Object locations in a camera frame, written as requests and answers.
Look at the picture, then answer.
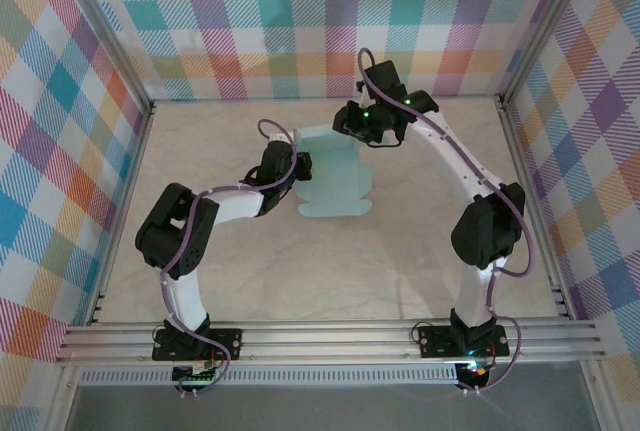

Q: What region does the light teal cloth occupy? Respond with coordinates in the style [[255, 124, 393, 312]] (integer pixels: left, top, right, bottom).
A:
[[292, 125, 374, 220]]

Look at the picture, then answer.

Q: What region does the small controller circuit board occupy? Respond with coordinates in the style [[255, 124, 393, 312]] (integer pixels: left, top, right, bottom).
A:
[[172, 358, 221, 385], [457, 358, 494, 382]]

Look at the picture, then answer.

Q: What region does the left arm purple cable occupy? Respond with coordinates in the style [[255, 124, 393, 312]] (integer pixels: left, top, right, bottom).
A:
[[160, 118, 301, 399]]

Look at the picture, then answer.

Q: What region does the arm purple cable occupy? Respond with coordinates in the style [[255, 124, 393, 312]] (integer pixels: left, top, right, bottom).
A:
[[357, 47, 534, 397], [160, 118, 301, 399]]

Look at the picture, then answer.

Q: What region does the aluminium side rail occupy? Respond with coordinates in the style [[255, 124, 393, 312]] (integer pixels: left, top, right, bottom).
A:
[[87, 100, 157, 326], [496, 94, 574, 322]]

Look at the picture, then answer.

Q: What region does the long aluminium base rail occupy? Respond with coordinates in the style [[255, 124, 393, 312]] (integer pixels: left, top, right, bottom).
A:
[[53, 318, 609, 368]]

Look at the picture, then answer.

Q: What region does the aluminium upright post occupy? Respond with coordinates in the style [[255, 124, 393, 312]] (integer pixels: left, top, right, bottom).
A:
[[47, 0, 154, 112], [499, 0, 599, 107]]

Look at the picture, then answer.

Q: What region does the slotted grey cable duct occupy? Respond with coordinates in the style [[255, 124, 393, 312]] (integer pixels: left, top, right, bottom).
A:
[[79, 368, 460, 386]]

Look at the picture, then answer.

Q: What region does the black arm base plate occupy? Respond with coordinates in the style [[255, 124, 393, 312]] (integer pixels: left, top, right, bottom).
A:
[[152, 328, 243, 363], [417, 324, 510, 358]]

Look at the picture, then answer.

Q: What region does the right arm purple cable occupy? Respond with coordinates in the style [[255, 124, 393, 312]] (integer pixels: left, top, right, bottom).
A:
[[357, 47, 534, 397]]

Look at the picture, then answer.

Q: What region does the aluminium frame leg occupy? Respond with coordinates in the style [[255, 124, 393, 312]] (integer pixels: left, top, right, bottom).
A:
[[42, 365, 84, 431], [582, 365, 615, 431]]

